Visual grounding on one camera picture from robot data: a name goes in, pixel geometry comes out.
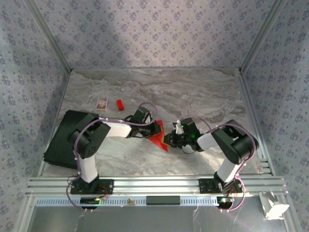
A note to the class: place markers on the aluminium side rail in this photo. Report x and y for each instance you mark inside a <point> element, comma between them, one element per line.
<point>63,94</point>
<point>251,108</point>

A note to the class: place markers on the aluminium mounting rail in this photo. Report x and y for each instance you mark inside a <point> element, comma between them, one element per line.
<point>157,186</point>

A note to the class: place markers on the black mat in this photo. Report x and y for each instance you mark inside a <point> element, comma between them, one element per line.
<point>60,145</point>

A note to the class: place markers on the purple card box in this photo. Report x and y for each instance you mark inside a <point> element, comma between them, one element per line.
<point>102,104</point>

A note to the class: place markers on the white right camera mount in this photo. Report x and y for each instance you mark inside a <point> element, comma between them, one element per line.
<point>178,126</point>

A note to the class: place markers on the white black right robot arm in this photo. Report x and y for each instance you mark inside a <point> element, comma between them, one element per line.
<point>207,141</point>

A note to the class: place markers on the white plastic bracket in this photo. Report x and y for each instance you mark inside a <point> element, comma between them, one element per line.
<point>275,210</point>

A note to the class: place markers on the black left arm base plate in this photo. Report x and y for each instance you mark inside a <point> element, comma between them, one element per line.
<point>106,187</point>

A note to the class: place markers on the aluminium frame post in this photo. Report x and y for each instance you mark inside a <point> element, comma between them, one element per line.
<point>48,33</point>
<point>262,33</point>

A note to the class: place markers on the red block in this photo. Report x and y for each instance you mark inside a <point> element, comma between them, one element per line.
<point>120,105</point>

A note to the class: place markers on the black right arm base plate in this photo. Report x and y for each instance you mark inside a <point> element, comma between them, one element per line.
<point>207,186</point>

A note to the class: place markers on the black rectangular bar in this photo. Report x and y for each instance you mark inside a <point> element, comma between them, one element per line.
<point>163,200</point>

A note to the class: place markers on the red cloth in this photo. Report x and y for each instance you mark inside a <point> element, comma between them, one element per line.
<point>157,141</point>

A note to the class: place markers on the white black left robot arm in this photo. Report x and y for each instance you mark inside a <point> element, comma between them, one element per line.
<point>118,129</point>

